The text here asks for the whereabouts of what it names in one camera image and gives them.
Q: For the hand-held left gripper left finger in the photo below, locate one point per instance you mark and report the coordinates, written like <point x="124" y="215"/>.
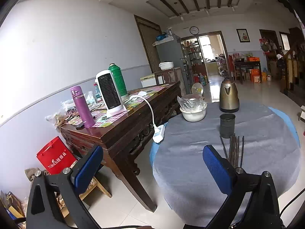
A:
<point x="89" y="164"/>

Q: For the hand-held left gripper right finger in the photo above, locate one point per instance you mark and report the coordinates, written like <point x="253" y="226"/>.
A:
<point x="216" y="169"/>

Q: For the bundle of dark chopsticks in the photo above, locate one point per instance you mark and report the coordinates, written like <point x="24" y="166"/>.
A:
<point x="233" y="148"/>

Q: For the dark grey utensil holder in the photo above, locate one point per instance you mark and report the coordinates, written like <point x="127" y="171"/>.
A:
<point x="226" y="128"/>

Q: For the small wooden stool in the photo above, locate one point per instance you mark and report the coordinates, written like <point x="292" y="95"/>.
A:
<point x="100" y="187"/>

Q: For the grey tablecloth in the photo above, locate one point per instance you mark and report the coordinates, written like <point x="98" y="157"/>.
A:
<point x="190" y="159"/>

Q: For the red paper shopping bag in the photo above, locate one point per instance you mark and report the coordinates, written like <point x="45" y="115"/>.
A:
<point x="56" y="156"/>

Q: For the black remote control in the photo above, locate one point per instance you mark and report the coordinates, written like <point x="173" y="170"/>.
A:
<point x="80" y="126"/>

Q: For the dark wooden side table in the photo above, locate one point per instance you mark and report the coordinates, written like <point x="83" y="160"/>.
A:
<point x="124" y="133"/>

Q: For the checked table mat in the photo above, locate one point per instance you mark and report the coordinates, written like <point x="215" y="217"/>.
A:
<point x="104" y="120"/>

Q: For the clear bag of snacks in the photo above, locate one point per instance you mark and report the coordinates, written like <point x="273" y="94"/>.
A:
<point x="57" y="118"/>

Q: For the white bowl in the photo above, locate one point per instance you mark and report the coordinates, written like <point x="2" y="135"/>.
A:
<point x="193" y="116"/>

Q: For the purple thermos bottle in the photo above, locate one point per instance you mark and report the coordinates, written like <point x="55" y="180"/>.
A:
<point x="82" y="107"/>

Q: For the white power strip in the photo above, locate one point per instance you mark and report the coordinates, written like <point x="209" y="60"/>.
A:
<point x="159" y="133"/>

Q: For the clear plastic water bottle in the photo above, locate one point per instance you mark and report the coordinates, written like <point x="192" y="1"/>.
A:
<point x="97" y="94"/>

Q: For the gold electric kettle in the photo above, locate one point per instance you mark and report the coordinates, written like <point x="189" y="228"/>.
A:
<point x="228" y="97"/>

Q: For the clear plastic bag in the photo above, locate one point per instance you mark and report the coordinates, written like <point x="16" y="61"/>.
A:
<point x="190" y="101"/>

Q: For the white space heater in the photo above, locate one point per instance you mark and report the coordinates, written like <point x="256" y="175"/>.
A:
<point x="110" y="93"/>

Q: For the small white fan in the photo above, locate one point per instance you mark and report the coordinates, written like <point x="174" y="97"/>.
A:
<point x="197" y="88"/>

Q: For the blue table cover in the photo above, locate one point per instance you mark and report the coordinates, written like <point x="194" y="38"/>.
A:
<point x="289" y="124"/>

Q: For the green thermos flask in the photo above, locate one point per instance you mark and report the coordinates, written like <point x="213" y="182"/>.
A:
<point x="118" y="76"/>

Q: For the white storage box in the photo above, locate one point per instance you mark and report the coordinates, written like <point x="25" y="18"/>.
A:
<point x="147" y="81"/>

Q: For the dark wooden chair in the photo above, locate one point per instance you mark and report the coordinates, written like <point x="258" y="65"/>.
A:
<point x="170" y="76"/>

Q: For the dark wooden dining table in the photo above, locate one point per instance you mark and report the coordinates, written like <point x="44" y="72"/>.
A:
<point x="247" y="64"/>

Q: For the white rice cooker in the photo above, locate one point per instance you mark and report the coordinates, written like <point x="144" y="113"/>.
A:
<point x="166" y="65"/>

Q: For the orange gift box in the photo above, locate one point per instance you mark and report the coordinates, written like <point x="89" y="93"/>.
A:
<point x="252" y="59"/>

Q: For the grey refrigerator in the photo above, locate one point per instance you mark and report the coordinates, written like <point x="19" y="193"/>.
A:
<point x="169" y="52"/>

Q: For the brown wooden door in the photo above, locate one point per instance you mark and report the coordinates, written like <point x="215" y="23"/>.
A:
<point x="149" y="43"/>

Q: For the blue plastic bag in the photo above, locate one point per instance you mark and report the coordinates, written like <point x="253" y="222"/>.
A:
<point x="160" y="37"/>

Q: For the framed wall picture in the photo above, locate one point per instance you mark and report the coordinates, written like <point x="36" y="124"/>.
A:
<point x="242" y="35"/>

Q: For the round wall clock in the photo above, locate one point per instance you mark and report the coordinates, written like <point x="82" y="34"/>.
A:
<point x="194" y="30"/>

